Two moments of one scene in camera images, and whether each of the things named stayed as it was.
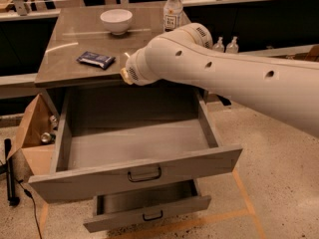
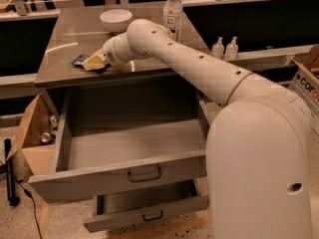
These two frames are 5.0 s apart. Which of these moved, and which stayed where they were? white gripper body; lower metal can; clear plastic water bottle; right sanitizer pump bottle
Moved: white gripper body
Stayed: right sanitizer pump bottle; lower metal can; clear plastic water bottle
